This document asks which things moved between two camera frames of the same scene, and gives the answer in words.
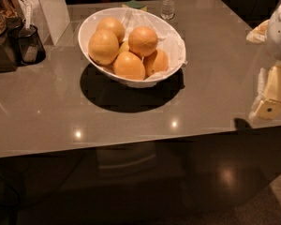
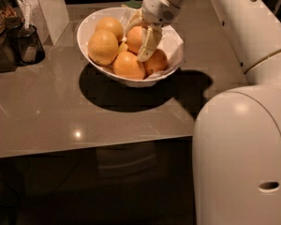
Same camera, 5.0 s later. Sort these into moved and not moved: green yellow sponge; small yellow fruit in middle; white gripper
Moved: white gripper
Not moved: small yellow fruit in middle; green yellow sponge
